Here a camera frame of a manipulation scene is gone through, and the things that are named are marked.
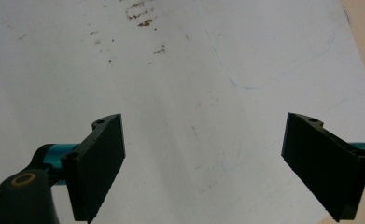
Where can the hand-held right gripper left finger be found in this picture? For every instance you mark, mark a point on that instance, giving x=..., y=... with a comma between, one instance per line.
x=96, y=161

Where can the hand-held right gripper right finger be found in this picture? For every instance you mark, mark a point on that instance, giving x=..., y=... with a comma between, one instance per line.
x=323, y=161

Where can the white paper sheet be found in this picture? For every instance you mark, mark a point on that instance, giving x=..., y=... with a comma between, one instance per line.
x=186, y=93

